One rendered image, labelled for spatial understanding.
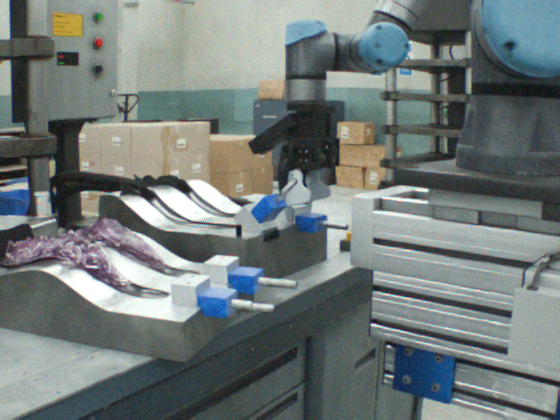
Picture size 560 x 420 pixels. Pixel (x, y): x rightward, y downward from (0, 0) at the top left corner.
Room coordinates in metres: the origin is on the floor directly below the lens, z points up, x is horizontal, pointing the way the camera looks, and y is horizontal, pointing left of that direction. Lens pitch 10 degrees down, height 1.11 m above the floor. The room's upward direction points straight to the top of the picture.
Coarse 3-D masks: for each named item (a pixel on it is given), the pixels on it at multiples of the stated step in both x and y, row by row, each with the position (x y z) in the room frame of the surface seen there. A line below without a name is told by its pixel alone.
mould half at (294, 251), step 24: (120, 192) 1.20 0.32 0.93; (168, 192) 1.26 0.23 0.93; (216, 192) 1.34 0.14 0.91; (96, 216) 1.34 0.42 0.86; (120, 216) 1.16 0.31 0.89; (144, 216) 1.13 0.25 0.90; (192, 216) 1.20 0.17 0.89; (216, 216) 1.22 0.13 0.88; (168, 240) 1.08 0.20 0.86; (192, 240) 1.05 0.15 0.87; (216, 240) 1.02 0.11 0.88; (240, 240) 0.99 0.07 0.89; (288, 240) 1.09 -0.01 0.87; (312, 240) 1.15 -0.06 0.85; (240, 264) 0.99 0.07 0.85; (264, 264) 1.03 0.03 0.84; (288, 264) 1.09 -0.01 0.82; (312, 264) 1.15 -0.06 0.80
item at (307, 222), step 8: (296, 208) 1.12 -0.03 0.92; (304, 208) 1.14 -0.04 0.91; (280, 216) 1.13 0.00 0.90; (296, 216) 1.12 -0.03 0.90; (304, 216) 1.11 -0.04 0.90; (312, 216) 1.11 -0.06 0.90; (320, 216) 1.11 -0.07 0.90; (304, 224) 1.11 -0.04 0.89; (312, 224) 1.10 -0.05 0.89; (320, 224) 1.11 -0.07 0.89; (328, 224) 1.10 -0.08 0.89; (336, 224) 1.09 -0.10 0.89; (344, 224) 1.08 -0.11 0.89; (312, 232) 1.10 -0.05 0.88
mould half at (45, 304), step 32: (0, 224) 0.99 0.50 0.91; (32, 224) 0.99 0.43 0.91; (0, 288) 0.78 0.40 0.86; (32, 288) 0.76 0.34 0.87; (64, 288) 0.74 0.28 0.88; (96, 288) 0.77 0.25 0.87; (160, 288) 0.82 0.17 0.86; (0, 320) 0.78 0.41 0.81; (32, 320) 0.76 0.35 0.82; (64, 320) 0.74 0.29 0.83; (96, 320) 0.73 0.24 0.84; (128, 320) 0.71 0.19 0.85; (160, 320) 0.70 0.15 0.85; (192, 320) 0.72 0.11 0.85; (224, 320) 0.82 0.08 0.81; (160, 352) 0.70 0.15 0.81; (192, 352) 0.71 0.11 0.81
